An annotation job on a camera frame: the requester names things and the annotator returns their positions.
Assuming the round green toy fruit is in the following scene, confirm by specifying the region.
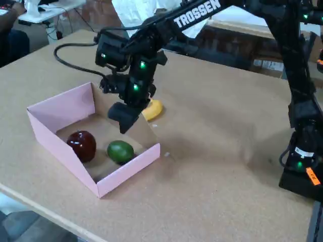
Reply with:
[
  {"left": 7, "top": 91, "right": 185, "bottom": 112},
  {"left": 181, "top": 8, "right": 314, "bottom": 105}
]
[{"left": 106, "top": 140, "right": 135, "bottom": 164}]

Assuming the dark red toy fruit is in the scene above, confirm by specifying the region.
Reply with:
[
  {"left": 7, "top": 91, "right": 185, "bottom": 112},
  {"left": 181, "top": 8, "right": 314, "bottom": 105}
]
[{"left": 66, "top": 130, "right": 97, "bottom": 163}]

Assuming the pink cardboard box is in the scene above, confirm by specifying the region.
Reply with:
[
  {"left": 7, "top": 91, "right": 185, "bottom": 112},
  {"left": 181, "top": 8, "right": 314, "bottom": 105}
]
[{"left": 26, "top": 81, "right": 161, "bottom": 199}]

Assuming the yellow toy banana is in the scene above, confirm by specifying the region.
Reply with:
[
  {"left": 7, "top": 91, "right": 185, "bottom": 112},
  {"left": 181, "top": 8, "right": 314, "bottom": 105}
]
[{"left": 141, "top": 98, "right": 164, "bottom": 121}]

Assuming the white crumpled sheet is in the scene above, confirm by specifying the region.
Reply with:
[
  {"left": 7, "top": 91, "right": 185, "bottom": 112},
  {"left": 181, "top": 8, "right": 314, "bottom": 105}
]
[{"left": 111, "top": 0, "right": 217, "bottom": 41}]

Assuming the wooden workbench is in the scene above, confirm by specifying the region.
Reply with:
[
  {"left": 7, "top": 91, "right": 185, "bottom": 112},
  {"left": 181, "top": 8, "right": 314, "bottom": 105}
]
[{"left": 201, "top": 19, "right": 323, "bottom": 79}]

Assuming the white desk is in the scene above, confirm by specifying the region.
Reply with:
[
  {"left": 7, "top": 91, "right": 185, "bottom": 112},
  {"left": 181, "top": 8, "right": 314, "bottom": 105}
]
[{"left": 17, "top": 0, "right": 87, "bottom": 25}]

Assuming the person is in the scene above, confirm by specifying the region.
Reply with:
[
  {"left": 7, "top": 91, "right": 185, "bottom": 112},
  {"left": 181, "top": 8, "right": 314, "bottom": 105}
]
[{"left": 0, "top": 1, "right": 31, "bottom": 68}]

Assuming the brown cardboard carton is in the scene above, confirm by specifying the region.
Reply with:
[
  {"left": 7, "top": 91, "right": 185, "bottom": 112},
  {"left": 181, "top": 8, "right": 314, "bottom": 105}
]
[{"left": 252, "top": 57, "right": 286, "bottom": 79}]

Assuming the looped black camera cable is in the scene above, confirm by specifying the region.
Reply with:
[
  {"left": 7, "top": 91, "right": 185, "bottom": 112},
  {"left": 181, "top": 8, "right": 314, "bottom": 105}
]
[{"left": 53, "top": 42, "right": 107, "bottom": 78}]

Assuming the black cable at arm foot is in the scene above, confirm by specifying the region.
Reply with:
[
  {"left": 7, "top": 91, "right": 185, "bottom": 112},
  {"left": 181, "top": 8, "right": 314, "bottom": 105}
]
[{"left": 279, "top": 148, "right": 293, "bottom": 168}]

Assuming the dark metal stand post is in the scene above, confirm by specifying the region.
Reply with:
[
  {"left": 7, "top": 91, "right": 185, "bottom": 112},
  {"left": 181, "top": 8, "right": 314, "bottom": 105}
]
[{"left": 306, "top": 200, "right": 323, "bottom": 242}]

